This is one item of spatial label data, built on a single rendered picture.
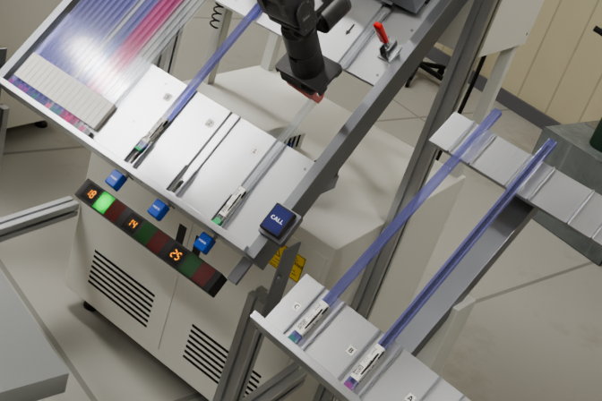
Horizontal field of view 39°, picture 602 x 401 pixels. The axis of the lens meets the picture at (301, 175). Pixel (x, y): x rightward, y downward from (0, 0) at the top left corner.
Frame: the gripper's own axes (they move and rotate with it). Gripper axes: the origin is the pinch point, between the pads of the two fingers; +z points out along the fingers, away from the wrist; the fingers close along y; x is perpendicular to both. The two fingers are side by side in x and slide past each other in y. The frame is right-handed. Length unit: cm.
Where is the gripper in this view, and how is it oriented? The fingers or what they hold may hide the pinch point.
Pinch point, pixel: (315, 96)
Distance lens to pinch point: 153.2
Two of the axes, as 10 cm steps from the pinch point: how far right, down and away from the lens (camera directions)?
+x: -6.2, 7.3, -3.0
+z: 1.6, 4.9, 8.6
